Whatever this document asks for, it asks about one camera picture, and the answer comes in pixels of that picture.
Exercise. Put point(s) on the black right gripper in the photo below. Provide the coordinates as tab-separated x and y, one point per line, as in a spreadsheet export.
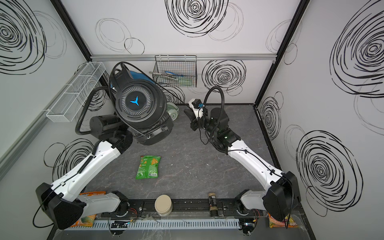
197	120

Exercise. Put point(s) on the mint green headphones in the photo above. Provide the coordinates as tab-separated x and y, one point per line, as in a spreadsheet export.
173	111

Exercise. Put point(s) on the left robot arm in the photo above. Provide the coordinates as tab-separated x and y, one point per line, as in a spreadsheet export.
62	201

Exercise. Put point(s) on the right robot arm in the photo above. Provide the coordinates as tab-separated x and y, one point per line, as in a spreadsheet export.
280	194

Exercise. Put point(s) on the green spatula in basket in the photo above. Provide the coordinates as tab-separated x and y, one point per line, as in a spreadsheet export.
184	81

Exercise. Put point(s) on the blue tool in basket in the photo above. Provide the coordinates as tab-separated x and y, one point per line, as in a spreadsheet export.
173	74

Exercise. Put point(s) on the green chips bag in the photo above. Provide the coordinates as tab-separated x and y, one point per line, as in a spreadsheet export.
148	168

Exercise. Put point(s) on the small brown bottle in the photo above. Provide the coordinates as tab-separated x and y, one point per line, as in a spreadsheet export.
214	212

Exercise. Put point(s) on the beige round lid jar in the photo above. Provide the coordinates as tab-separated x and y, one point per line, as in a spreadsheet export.
163	205

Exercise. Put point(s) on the colourful candy bag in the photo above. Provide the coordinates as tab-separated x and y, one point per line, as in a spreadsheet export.
279	222

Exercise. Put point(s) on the white mesh shelf basket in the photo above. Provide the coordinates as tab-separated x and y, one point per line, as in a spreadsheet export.
76	92

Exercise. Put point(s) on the orange snack packet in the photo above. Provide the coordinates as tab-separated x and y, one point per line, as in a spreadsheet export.
88	221

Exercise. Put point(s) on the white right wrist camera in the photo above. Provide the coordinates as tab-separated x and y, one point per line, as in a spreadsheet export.
198	108

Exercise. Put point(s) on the black wire basket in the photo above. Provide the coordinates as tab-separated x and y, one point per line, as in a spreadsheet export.
179	64

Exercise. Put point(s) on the white cable duct strip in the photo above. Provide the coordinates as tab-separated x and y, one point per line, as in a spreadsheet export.
191	224

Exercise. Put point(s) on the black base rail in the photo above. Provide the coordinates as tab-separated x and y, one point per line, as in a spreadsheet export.
140	208

